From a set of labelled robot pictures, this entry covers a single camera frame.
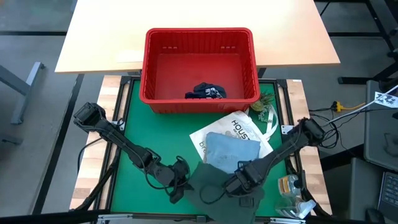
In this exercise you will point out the white label sticker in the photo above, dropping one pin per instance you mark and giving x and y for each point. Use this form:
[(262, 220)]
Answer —
[(130, 56)]

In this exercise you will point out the green succulent plant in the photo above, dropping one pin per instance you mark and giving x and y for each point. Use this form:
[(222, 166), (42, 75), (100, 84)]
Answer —
[(262, 104)]

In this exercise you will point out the clear spray bottle white nozzle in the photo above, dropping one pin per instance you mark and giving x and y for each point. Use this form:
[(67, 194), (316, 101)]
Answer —
[(298, 208)]

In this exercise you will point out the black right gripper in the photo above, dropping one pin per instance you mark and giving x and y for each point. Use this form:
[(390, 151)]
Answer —
[(248, 179)]

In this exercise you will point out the clear bottle orange label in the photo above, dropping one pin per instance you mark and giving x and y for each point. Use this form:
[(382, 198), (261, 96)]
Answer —
[(289, 186)]

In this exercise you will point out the red plastic laundry bin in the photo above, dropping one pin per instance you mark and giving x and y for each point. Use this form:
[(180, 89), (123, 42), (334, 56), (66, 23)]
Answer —
[(199, 71)]

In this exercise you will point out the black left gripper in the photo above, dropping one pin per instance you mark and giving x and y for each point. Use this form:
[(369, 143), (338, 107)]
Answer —
[(177, 177)]

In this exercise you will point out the black metal table frame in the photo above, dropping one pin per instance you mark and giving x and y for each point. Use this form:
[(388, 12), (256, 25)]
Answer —
[(109, 186)]

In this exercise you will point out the light blue jeans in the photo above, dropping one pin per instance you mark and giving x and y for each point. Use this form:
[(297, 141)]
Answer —
[(230, 149)]

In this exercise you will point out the grey chair seat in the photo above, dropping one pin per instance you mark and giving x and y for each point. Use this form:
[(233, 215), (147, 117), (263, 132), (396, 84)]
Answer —
[(379, 130)]

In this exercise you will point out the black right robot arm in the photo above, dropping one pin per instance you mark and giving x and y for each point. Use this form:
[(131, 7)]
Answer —
[(289, 144)]

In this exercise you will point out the black keyboard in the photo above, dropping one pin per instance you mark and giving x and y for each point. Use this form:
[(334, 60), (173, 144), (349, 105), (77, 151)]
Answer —
[(390, 189)]

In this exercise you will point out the green table mat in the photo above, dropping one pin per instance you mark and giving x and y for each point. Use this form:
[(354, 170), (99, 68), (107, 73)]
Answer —
[(155, 133)]

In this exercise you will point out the light wood desk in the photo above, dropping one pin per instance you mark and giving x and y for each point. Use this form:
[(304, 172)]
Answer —
[(280, 31)]

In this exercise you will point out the small black camera box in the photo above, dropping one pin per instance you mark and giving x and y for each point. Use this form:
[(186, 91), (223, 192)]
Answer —
[(201, 219)]

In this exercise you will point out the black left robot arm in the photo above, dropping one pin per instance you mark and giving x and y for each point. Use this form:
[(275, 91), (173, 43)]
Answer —
[(124, 144)]

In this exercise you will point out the grey side desk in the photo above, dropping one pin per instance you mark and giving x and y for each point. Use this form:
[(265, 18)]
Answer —
[(362, 186)]

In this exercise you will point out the dark green garment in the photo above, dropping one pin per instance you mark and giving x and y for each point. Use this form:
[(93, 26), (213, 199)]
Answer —
[(217, 205)]

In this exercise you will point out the black white patterned card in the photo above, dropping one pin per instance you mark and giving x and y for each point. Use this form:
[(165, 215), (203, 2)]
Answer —
[(385, 99)]

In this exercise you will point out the navy blue garment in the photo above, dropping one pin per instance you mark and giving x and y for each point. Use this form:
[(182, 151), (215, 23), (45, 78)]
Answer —
[(205, 91)]

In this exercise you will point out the black computer mouse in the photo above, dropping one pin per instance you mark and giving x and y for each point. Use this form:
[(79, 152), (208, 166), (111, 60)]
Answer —
[(374, 216)]

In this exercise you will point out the grey metal table leg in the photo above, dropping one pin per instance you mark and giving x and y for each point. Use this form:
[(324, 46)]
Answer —
[(21, 87)]

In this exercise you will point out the white printed tote bag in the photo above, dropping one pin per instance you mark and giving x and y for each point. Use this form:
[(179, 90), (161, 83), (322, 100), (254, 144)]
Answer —
[(224, 127)]

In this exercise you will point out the silver aluminium bar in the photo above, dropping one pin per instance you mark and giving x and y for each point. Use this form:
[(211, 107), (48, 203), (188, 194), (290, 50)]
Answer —
[(287, 221), (115, 217)]

